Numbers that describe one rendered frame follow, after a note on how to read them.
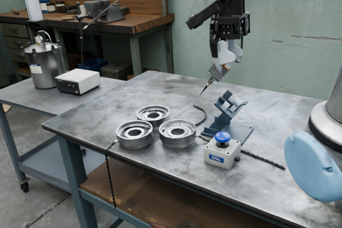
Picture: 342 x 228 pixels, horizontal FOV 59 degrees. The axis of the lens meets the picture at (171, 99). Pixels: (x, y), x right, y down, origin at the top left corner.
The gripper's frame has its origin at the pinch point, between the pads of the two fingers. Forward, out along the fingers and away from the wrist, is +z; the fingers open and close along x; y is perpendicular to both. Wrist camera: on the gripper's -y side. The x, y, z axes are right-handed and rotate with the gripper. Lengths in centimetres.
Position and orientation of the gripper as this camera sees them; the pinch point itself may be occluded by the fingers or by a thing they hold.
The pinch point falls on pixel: (221, 66)
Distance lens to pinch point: 84.2
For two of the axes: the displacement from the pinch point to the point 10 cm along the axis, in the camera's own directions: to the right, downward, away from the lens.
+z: 1.2, 9.1, 3.9
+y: 8.3, 1.2, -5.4
